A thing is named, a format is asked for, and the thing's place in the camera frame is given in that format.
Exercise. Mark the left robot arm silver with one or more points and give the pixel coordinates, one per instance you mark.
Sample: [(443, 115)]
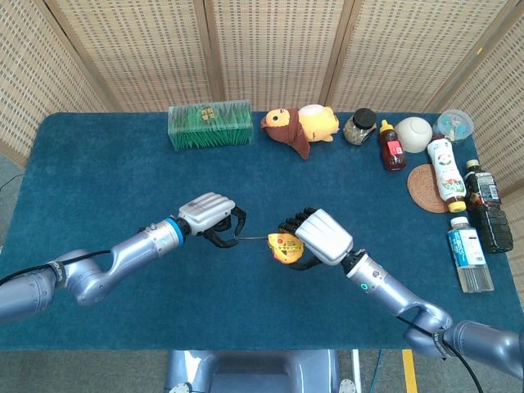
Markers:
[(131, 251)]

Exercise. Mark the clear round container blue contents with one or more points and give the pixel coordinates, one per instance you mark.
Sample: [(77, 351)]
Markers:
[(454, 123)]

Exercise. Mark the blue table mat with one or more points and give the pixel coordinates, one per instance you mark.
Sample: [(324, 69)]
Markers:
[(184, 172)]

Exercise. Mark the white squeeze bottle yellow cap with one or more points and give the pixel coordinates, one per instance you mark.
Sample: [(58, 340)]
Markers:
[(444, 168)]

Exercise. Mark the woven round coaster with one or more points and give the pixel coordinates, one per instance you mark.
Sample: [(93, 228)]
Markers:
[(423, 186)]

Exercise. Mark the white bowl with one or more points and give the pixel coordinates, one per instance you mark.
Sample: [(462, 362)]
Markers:
[(415, 135)]

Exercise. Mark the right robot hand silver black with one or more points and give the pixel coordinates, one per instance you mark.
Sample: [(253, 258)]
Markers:
[(325, 237)]

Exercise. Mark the dark tea bottle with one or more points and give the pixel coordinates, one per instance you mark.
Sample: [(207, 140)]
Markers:
[(489, 209)]

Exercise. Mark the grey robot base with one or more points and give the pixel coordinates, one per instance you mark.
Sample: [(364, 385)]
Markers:
[(254, 370)]

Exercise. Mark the water bottle blue label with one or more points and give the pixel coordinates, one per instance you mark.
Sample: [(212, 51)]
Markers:
[(466, 249)]

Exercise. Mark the yellow plush bird brown scarf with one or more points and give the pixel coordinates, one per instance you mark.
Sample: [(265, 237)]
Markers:
[(317, 125)]

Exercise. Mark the bamboo folding screen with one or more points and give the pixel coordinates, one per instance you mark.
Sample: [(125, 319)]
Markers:
[(278, 49)]

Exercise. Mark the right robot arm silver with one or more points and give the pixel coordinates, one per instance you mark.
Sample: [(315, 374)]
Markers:
[(393, 292)]

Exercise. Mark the yellow tape measure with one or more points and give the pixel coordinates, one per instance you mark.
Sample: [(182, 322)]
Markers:
[(286, 249)]

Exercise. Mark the honey bottle red label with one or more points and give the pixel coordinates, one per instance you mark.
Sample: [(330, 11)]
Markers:
[(393, 151)]

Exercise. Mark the glass jar black lid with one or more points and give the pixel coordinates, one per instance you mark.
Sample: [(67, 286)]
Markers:
[(358, 131)]

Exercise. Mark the white pole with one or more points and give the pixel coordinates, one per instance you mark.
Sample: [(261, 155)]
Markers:
[(356, 368)]

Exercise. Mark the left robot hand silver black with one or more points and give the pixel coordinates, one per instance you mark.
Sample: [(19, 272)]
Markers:
[(204, 210)]

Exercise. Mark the clear box green packets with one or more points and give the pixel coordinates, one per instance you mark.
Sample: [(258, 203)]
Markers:
[(210, 131)]

